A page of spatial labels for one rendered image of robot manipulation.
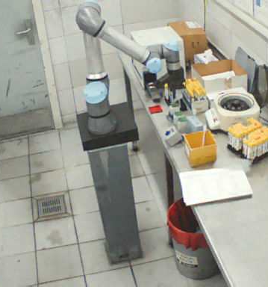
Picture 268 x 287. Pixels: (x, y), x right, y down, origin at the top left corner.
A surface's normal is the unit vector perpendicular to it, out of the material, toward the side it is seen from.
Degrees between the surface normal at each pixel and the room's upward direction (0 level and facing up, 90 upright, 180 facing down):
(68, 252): 0
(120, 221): 90
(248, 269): 0
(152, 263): 0
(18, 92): 90
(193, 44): 90
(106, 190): 90
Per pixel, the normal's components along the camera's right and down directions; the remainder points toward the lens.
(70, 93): 0.21, 0.51
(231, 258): -0.10, -0.84
